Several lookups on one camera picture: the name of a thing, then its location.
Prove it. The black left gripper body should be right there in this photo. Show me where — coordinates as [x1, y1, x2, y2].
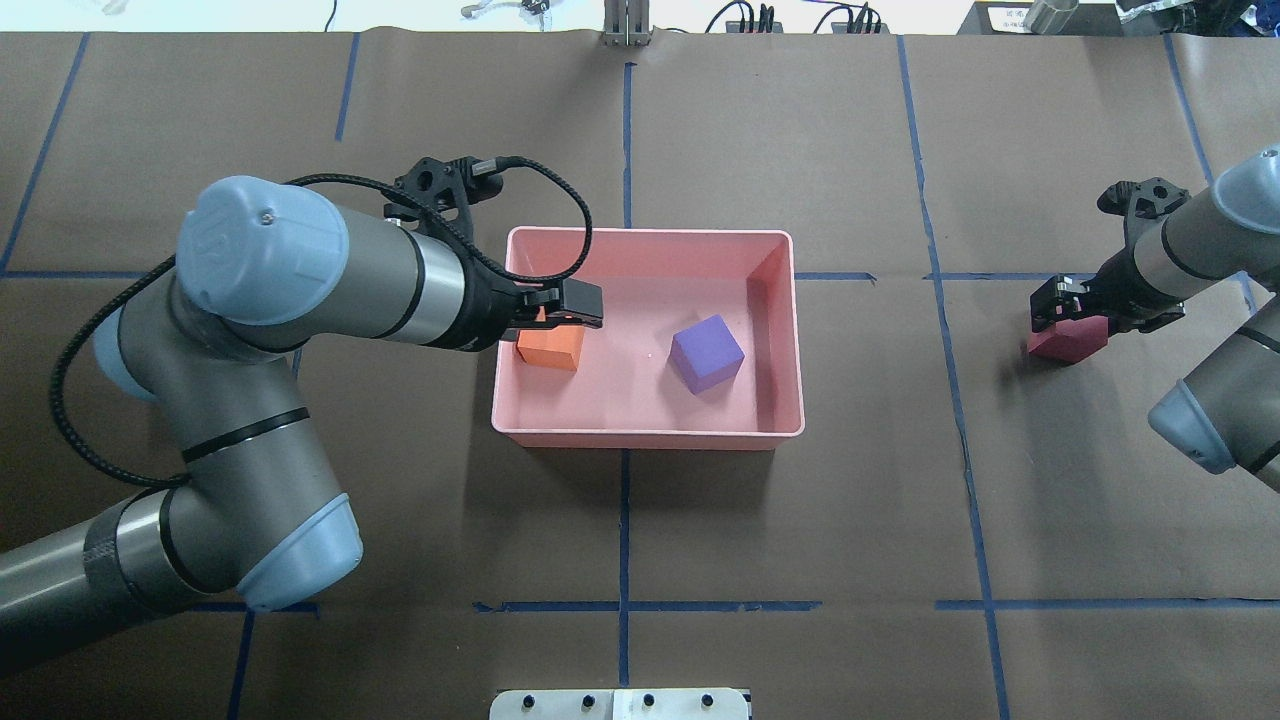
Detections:
[454, 259, 531, 352]

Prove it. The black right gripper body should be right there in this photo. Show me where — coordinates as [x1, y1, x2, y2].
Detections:
[1085, 249, 1187, 334]

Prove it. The red foam block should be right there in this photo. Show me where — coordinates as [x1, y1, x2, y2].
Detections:
[1027, 316, 1110, 364]

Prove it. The orange foam block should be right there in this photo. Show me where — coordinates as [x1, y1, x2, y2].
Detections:
[516, 325, 586, 372]

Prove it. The purple foam block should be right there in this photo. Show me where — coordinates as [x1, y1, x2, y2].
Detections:
[669, 314, 745, 395]

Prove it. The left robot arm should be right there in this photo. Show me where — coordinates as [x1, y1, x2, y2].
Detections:
[3, 158, 605, 676]

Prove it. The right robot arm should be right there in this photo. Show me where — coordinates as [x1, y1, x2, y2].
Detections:
[1024, 143, 1279, 489]

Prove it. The pink plastic bin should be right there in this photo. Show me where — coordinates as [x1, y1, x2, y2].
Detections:
[492, 228, 805, 450]

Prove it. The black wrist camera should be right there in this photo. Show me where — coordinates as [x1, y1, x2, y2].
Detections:
[383, 156, 504, 229]
[1096, 177, 1190, 247]

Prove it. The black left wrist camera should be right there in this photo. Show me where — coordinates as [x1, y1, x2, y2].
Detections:
[383, 156, 504, 229]

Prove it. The aluminium frame post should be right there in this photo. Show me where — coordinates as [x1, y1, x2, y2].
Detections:
[602, 0, 653, 47]

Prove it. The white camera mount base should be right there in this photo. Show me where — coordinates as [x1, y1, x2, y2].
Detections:
[488, 687, 753, 719]

